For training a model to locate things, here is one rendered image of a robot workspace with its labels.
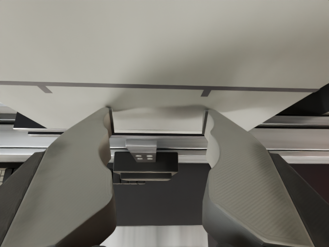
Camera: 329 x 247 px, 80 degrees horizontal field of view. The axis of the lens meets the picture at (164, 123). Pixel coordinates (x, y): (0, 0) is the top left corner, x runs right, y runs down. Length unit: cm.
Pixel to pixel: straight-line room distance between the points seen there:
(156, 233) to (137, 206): 50
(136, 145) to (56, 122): 9
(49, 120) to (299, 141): 49
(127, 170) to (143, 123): 22
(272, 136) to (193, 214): 36
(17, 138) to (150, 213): 42
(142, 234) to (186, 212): 52
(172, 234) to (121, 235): 4
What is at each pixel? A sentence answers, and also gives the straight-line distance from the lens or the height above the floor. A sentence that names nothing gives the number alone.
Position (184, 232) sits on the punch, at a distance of 19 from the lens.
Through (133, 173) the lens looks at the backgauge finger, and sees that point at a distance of 38.
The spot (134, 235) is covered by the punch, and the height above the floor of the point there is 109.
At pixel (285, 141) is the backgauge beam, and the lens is 52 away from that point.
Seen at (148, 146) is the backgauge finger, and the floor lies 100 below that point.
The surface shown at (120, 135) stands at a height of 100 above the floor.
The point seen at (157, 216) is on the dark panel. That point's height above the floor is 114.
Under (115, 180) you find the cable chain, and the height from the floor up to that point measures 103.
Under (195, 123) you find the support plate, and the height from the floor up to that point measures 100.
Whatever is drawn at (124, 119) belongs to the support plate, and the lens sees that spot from 15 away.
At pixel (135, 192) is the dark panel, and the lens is 69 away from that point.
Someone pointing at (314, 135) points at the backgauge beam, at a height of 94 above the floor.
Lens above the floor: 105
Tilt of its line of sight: 18 degrees down
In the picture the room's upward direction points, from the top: 180 degrees clockwise
